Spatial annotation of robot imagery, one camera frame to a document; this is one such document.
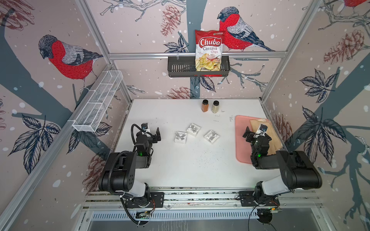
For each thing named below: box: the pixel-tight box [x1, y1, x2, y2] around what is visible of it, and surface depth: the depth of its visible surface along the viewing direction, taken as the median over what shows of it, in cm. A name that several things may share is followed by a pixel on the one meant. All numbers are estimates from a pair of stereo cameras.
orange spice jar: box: [201, 99, 210, 113], surface depth 109 cm
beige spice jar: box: [211, 100, 220, 114], surface depth 109 cm
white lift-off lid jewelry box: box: [203, 129, 220, 145], surface depth 97 cm
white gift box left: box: [173, 130, 188, 145], surface depth 96 cm
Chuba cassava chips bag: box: [194, 29, 225, 72], surface depth 87 cm
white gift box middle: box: [186, 123, 201, 137], surface depth 100 cm
